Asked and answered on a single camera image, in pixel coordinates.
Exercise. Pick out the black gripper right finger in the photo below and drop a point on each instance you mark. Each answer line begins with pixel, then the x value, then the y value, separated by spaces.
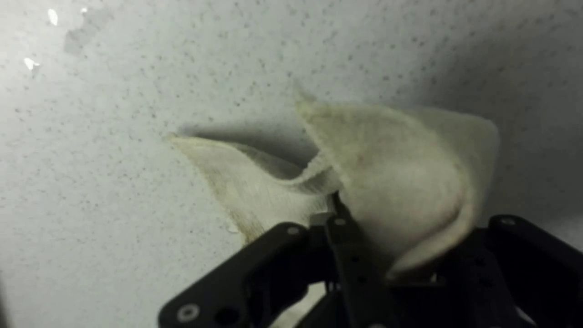
pixel 510 274

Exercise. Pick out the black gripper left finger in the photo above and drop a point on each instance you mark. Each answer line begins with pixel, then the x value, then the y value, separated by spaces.
pixel 260 281

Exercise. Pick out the cream cloth towel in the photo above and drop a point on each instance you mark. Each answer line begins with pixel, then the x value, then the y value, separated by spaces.
pixel 413 179

